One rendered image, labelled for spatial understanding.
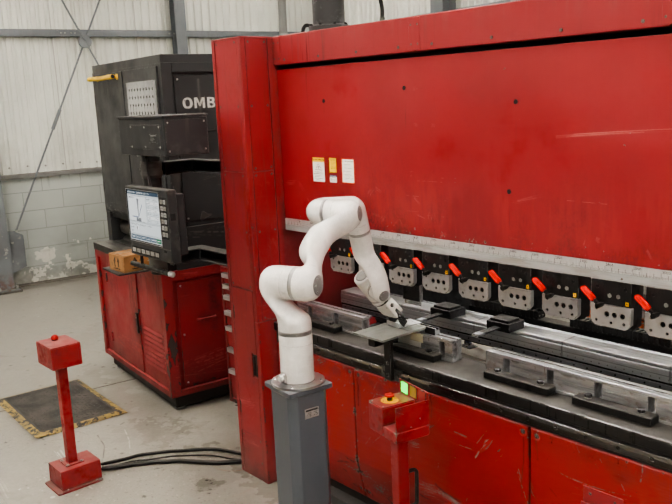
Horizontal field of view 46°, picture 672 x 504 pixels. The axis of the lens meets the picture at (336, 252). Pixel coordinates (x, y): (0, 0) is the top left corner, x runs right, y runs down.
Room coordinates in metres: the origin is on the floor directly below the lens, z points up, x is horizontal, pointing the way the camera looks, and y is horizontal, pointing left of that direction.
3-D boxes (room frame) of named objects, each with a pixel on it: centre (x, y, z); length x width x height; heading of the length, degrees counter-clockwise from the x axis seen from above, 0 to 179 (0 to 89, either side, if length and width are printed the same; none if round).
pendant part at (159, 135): (4.02, 0.85, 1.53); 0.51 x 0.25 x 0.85; 39
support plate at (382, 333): (3.29, -0.22, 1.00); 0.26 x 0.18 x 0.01; 131
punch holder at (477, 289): (3.10, -0.57, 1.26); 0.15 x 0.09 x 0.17; 41
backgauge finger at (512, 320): (3.23, -0.66, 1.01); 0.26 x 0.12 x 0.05; 131
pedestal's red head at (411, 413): (2.99, -0.22, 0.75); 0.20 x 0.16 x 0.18; 29
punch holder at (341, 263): (3.70, -0.05, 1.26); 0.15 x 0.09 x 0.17; 41
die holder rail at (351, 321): (3.80, 0.03, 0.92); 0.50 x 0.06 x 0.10; 41
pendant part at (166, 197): (3.93, 0.88, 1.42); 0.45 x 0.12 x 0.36; 39
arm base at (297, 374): (2.69, 0.16, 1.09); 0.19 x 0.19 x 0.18
